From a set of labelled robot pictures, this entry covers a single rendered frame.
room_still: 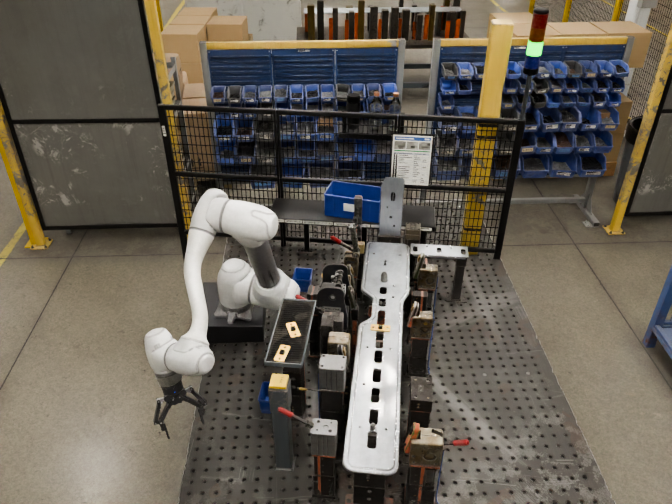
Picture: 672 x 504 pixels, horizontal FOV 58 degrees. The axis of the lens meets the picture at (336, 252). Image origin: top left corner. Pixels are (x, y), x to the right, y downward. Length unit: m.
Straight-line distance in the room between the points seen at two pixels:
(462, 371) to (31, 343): 2.81
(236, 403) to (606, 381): 2.32
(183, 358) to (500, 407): 1.37
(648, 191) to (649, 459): 2.44
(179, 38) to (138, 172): 2.30
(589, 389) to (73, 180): 3.87
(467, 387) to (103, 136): 3.17
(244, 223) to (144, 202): 2.75
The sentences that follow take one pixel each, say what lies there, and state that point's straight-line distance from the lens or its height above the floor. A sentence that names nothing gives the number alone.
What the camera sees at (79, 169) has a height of 0.67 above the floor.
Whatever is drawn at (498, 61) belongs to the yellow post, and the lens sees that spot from 3.16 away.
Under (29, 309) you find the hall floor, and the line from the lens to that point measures 4.76.
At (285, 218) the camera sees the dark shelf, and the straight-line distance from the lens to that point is 3.28.
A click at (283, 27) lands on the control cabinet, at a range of 9.26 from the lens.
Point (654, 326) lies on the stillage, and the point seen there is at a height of 0.18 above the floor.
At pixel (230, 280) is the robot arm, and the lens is 2.83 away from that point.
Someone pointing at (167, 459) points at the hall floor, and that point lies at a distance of 3.51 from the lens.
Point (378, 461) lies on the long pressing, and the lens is 2.15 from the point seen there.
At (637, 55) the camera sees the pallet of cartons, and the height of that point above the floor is 1.16.
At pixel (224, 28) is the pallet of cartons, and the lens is 7.10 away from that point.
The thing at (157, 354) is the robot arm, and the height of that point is 1.22.
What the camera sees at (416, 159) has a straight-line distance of 3.29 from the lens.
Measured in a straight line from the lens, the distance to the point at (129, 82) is 4.56.
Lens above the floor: 2.72
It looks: 34 degrees down
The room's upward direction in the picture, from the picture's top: straight up
